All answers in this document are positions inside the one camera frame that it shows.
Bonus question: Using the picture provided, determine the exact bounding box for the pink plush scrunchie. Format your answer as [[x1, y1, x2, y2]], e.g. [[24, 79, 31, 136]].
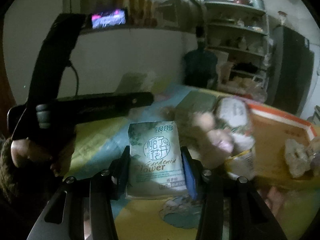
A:
[[173, 107, 234, 170]]

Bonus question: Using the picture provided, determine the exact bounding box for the green Gardenia tissue pack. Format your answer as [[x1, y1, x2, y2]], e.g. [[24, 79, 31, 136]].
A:
[[126, 121, 187, 199]]

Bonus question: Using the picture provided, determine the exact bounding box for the floral tissue pack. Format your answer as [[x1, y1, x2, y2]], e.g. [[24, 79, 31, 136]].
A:
[[214, 97, 256, 180]]

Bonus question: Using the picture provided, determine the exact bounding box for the colourful cartoon play mat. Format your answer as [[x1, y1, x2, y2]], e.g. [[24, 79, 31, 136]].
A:
[[70, 86, 319, 239]]

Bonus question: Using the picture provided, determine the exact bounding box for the white floral scrunchie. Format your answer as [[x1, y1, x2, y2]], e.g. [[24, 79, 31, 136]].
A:
[[284, 139, 311, 179]]

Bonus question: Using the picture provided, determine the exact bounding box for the small plush doll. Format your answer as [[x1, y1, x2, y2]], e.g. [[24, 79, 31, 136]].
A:
[[307, 136, 319, 177]]

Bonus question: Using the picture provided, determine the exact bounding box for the green water jug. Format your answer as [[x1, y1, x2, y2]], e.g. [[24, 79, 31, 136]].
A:
[[183, 25, 218, 90]]

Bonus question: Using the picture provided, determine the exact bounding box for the dark green refrigerator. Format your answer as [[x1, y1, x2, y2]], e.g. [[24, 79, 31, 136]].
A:
[[266, 26, 314, 115]]

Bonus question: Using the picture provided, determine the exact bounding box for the metal shelf rack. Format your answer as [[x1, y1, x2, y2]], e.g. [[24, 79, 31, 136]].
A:
[[204, 0, 271, 94]]

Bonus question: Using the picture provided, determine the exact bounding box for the glass jar on fridge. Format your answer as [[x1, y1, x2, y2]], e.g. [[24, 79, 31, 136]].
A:
[[278, 11, 287, 26]]

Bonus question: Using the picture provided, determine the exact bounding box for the teal pot on shelf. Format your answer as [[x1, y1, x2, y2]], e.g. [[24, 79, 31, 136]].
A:
[[251, 0, 265, 10]]

